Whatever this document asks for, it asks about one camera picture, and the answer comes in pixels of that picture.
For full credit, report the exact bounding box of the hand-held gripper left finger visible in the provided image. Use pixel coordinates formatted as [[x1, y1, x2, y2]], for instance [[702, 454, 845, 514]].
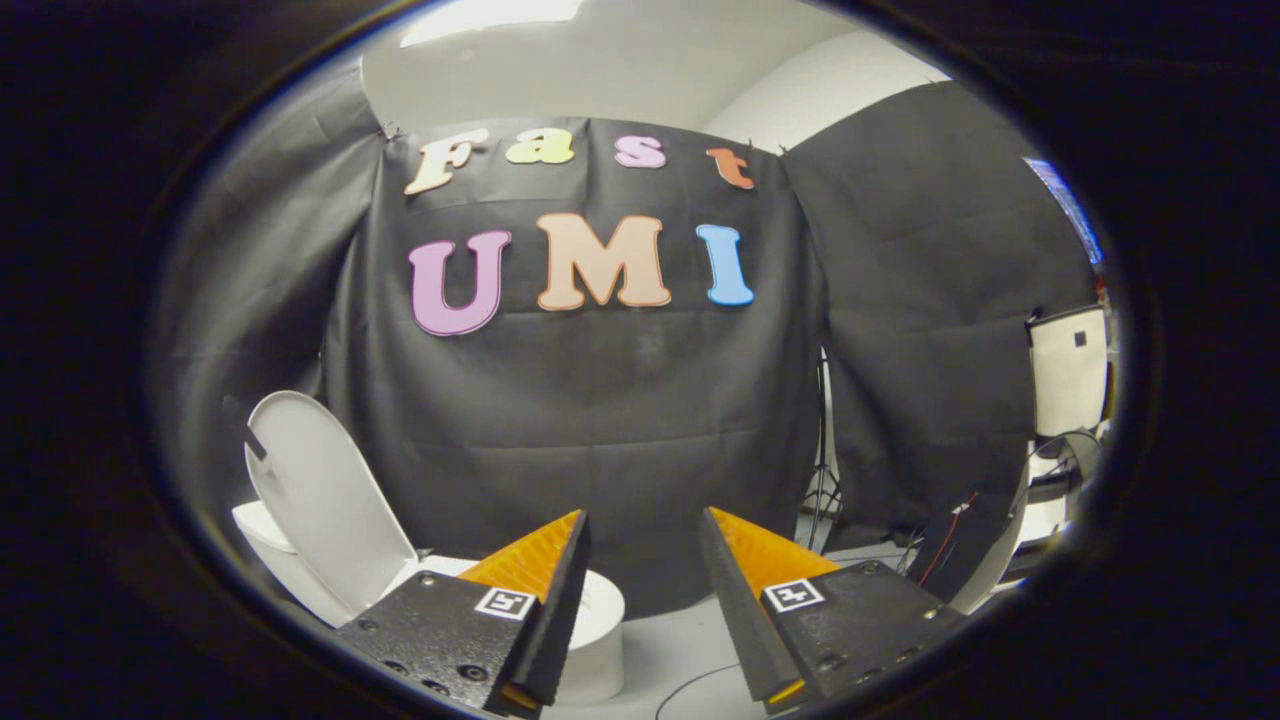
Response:
[[335, 509, 592, 716]]

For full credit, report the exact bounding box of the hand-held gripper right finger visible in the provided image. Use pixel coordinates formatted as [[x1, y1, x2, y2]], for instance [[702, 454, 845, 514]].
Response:
[[697, 506, 967, 715]]

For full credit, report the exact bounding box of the black tripod stand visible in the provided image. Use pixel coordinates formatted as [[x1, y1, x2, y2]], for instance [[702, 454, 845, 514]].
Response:
[[800, 350, 847, 557]]

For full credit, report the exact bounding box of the black backdrop cloth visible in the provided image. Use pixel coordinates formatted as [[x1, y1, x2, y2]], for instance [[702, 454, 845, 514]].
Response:
[[780, 80, 1098, 549], [150, 60, 388, 561], [322, 118, 831, 621]]

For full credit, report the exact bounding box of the white board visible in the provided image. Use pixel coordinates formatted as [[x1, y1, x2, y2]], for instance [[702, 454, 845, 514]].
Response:
[[1027, 305, 1111, 439]]

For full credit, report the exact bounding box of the black board with red wire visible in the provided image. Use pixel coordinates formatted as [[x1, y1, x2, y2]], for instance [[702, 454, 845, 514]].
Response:
[[905, 490, 1013, 603]]

